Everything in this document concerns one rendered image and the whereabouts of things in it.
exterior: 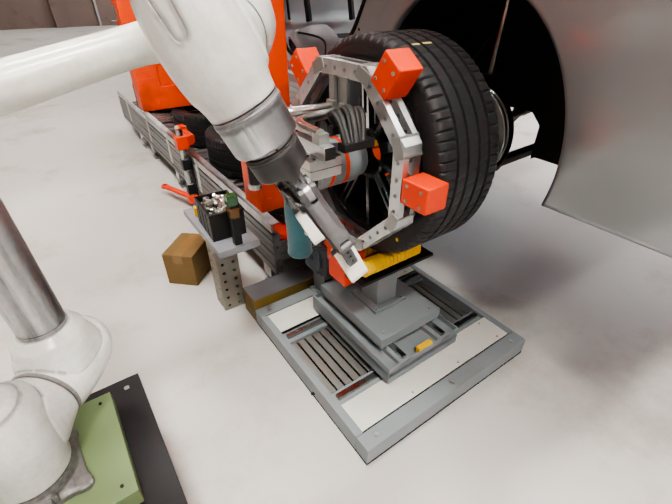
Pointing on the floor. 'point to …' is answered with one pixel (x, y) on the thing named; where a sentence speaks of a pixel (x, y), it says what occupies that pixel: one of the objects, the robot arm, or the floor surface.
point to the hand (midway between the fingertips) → (336, 252)
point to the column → (227, 279)
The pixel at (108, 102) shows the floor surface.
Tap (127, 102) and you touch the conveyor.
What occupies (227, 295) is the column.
